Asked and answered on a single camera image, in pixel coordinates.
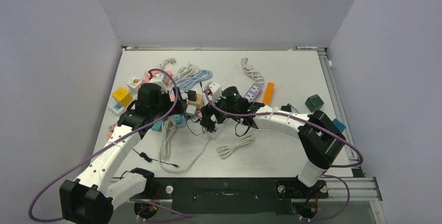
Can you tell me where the white picture cube socket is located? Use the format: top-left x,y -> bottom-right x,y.
126,77 -> 144,94

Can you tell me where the black plug adapter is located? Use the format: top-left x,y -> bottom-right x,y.
200,116 -> 216,127

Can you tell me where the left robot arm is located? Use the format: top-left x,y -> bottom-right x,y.
59,82 -> 178,223

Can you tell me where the beige cube socket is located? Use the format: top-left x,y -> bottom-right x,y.
187,93 -> 204,110

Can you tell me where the pink round socket base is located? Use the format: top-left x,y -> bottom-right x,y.
106,123 -> 117,140

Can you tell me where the blue cube socket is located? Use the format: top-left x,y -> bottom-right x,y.
332,118 -> 347,133

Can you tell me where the black barrel connector cable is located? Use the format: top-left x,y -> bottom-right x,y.
131,119 -> 208,169

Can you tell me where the white power strip cord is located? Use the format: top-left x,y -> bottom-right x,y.
215,131 -> 258,160

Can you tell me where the white flat power strip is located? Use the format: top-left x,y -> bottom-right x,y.
107,101 -> 126,116

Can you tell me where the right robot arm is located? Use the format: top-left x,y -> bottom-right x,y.
203,82 -> 345,197

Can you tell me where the purple USB power strip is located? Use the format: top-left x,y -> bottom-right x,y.
243,83 -> 263,103

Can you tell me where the white coiled cable with plug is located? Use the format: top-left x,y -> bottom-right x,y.
240,57 -> 266,86

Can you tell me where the black power adapter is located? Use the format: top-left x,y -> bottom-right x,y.
281,103 -> 300,114

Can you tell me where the white plug adapter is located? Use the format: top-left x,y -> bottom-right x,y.
185,105 -> 197,117

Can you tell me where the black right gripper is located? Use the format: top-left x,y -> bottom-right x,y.
201,91 -> 239,129

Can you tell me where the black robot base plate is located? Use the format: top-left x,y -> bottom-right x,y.
134,178 -> 329,215

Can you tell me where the pink triangular power strip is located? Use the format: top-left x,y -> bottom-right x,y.
143,70 -> 173,84

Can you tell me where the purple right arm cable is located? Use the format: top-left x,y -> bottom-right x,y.
204,88 -> 364,222

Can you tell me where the green cube socket adapter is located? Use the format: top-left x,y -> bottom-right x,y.
304,94 -> 324,112

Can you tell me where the teal cube socket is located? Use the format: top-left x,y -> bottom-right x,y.
151,120 -> 164,132

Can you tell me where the light blue cable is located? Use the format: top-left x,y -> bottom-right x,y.
176,69 -> 213,92

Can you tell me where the yellow cube socket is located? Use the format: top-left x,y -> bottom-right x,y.
112,87 -> 133,107

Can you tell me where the orange power strip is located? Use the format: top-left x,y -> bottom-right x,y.
262,82 -> 274,105

